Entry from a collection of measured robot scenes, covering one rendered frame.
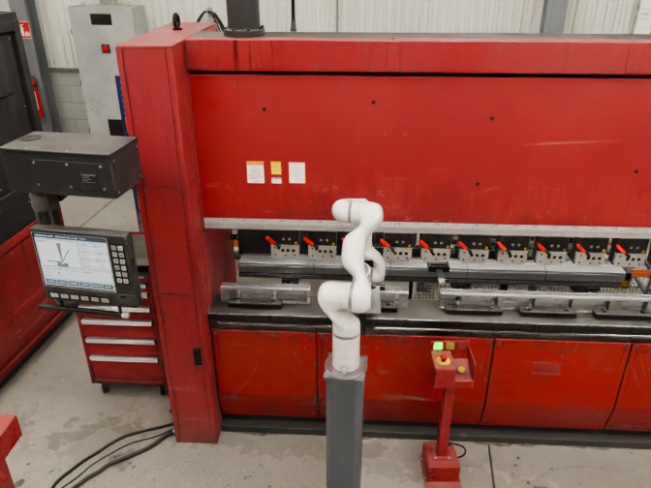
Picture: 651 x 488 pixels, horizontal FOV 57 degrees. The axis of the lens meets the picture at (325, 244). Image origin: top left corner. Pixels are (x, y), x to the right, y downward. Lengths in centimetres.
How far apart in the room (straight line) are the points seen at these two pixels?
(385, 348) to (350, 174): 100
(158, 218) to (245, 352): 95
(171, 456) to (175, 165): 178
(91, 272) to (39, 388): 190
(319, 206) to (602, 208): 142
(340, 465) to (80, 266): 150
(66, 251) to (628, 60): 260
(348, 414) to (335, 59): 161
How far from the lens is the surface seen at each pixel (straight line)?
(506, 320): 337
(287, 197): 306
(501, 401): 368
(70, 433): 415
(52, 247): 284
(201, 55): 293
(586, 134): 311
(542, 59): 294
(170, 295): 322
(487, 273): 362
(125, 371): 413
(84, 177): 262
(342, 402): 275
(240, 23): 295
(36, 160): 271
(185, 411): 370
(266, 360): 348
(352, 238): 254
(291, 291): 334
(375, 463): 368
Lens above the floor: 269
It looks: 27 degrees down
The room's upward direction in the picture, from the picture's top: straight up
